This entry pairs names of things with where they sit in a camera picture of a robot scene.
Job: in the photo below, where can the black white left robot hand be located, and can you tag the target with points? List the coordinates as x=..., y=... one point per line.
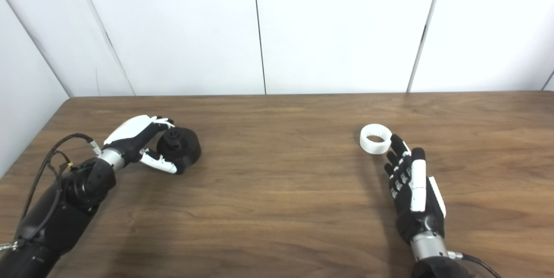
x=132, y=135

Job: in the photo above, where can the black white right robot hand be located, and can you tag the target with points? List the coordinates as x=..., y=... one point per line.
x=422, y=221

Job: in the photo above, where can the round black plastic part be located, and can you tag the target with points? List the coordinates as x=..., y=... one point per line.
x=186, y=150

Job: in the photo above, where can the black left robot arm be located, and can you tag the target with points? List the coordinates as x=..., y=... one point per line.
x=60, y=221

